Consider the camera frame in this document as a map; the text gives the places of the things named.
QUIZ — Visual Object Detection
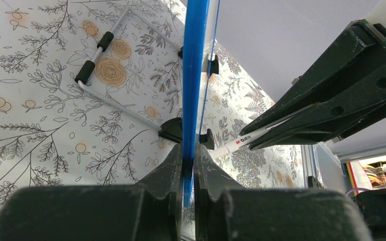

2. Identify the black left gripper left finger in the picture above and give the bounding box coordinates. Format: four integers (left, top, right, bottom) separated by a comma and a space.
0, 144, 182, 240

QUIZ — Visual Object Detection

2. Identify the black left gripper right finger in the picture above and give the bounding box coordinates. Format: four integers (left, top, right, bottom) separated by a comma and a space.
194, 145, 372, 240

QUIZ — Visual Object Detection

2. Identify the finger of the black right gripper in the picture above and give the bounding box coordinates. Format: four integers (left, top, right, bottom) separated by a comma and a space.
249, 64, 386, 150
240, 21, 386, 135

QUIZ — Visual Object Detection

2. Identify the white orange whiteboard marker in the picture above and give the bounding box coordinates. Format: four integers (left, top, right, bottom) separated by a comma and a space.
210, 117, 289, 159

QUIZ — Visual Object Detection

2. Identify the blue framed whiteboard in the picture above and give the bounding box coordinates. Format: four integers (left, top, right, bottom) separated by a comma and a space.
74, 1, 221, 207

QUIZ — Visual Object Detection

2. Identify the floral table cloth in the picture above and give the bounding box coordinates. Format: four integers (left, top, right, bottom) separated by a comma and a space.
0, 1, 187, 209

